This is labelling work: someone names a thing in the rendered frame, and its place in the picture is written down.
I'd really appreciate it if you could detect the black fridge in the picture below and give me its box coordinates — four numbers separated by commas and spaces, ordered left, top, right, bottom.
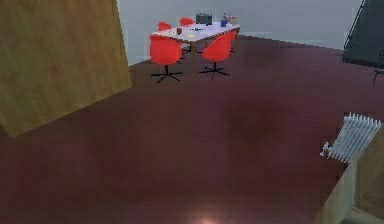
342, 0, 384, 69

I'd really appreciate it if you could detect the white dining table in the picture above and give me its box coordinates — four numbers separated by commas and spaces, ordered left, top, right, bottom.
151, 21, 242, 78

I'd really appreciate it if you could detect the black toaster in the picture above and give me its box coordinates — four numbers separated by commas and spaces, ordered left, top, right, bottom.
195, 12, 213, 26

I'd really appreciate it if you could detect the wooden cupboard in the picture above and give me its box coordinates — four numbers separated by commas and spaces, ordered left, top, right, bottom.
311, 124, 384, 224
0, 0, 133, 139

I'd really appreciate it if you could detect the white radiator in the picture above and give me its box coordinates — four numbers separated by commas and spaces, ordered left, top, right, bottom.
319, 112, 383, 165

